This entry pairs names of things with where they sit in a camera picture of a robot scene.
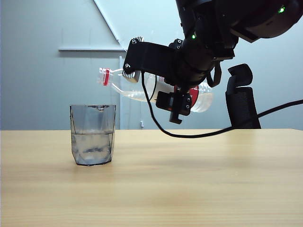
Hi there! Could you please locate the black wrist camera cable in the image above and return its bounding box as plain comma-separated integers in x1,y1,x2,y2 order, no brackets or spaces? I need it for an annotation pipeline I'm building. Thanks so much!
142,70,303,139

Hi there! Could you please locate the white vertical wall bar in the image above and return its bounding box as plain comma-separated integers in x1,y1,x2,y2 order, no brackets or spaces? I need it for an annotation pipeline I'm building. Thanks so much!
118,56,124,130

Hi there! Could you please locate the white horizontal wall bar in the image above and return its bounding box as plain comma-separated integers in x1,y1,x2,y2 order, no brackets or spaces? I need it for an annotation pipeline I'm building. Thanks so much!
58,46,128,53

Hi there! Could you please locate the black mesh office chair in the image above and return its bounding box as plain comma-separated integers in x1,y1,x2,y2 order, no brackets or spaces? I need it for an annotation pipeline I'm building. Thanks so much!
225,63,262,130

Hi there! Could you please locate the white diagonal wall bar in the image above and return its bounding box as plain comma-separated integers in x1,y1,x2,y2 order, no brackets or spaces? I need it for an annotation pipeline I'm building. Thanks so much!
93,0,122,44

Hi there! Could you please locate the clear red-label mineral water bottle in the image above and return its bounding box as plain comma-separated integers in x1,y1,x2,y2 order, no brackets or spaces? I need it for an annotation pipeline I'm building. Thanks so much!
97,67,214,113

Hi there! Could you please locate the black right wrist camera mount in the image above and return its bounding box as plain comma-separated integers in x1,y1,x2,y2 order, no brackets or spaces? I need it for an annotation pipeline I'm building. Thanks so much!
122,35,182,83

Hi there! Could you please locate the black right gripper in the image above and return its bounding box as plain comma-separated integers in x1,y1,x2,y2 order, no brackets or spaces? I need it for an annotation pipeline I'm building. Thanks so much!
155,39,223,124

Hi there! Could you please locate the grey transparent faceted cup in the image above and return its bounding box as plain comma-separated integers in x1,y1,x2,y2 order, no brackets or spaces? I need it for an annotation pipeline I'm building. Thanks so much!
70,105,117,167

